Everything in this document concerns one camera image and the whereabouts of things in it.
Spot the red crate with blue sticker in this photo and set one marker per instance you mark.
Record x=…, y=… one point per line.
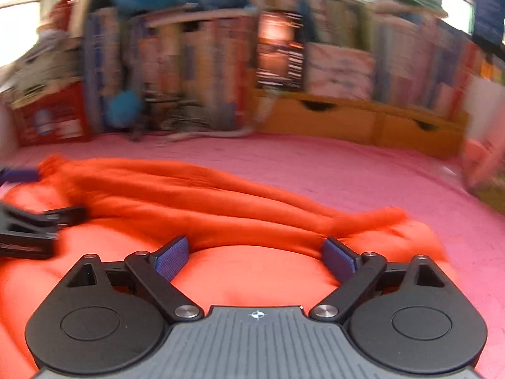
x=55, y=118

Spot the miniature bicycle model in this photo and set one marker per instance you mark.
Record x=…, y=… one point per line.
x=177, y=118

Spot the orange down jacket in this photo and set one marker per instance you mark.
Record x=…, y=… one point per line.
x=236, y=205

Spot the wooden desk organizer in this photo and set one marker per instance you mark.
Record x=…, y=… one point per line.
x=355, y=126

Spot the pink rabbit-print towel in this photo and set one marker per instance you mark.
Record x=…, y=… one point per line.
x=355, y=166

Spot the row of tall books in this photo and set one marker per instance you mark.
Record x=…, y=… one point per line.
x=177, y=63

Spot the black smartphone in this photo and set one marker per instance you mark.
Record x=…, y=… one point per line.
x=280, y=51

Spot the blue plush ball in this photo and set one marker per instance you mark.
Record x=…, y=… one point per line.
x=123, y=108

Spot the stack of magazines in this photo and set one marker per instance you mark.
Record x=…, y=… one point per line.
x=43, y=67

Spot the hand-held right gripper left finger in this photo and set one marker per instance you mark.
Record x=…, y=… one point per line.
x=173, y=258

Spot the wide wooden drawer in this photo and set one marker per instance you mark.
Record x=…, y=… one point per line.
x=335, y=122

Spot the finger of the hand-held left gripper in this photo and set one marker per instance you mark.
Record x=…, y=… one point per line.
x=21, y=175
x=27, y=225

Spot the pink house-shaped toy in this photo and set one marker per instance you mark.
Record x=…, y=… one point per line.
x=485, y=146

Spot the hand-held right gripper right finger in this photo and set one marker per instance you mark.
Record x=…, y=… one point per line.
x=341, y=260

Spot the white printer box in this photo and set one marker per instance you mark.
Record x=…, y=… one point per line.
x=339, y=71

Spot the row of slim colourful books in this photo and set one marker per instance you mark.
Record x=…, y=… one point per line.
x=414, y=55

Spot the dark blue booklet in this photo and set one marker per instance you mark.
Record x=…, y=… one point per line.
x=489, y=4

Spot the narrow wooden drawer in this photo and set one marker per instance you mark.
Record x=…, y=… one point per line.
x=418, y=134

